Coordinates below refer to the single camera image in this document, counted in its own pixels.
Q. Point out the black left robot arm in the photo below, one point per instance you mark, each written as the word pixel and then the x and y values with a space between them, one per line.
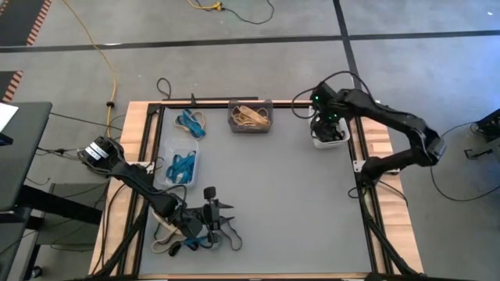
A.
pixel 136 179

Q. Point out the black mat with orange stripes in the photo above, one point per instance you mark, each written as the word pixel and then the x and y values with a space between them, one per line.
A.
pixel 6 84

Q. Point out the black equipment box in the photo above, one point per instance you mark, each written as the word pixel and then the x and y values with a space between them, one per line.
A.
pixel 490 125

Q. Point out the white plastic basket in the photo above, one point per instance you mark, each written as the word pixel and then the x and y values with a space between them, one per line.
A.
pixel 332 145

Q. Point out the black desk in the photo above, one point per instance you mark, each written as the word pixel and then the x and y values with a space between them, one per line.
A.
pixel 27 156

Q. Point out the white paper sheet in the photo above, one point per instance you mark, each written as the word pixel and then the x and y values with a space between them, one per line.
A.
pixel 6 115

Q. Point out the grey table mat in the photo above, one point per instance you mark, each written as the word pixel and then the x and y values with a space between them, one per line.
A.
pixel 273 195

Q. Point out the wide black rubber band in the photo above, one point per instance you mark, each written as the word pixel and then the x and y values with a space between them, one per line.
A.
pixel 336 134

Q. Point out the clear plastic basket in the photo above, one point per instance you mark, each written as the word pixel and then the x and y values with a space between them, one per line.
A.
pixel 168 146

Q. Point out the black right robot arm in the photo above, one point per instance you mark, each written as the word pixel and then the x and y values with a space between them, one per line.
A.
pixel 390 117

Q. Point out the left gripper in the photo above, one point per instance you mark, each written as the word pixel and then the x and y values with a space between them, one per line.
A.
pixel 191 224

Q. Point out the blue object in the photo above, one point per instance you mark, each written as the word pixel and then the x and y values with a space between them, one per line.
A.
pixel 4 139

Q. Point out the person in blue jeans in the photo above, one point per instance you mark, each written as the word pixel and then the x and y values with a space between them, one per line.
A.
pixel 15 19

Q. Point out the black aluminium table frame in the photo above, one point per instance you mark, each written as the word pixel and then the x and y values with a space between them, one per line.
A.
pixel 211 105

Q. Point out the thin black rubber band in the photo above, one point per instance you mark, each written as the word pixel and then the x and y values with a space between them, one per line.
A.
pixel 241 241

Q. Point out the grey plastic basket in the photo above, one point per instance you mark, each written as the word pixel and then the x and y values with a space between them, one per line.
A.
pixel 232 129

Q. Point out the blue rubber band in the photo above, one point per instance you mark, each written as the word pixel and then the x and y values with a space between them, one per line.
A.
pixel 183 177
pixel 173 171
pixel 187 164
pixel 194 126
pixel 193 242

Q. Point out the black caster wheel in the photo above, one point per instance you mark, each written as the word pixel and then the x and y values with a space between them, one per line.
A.
pixel 36 272

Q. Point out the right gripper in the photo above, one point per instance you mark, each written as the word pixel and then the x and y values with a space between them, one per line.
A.
pixel 340 109

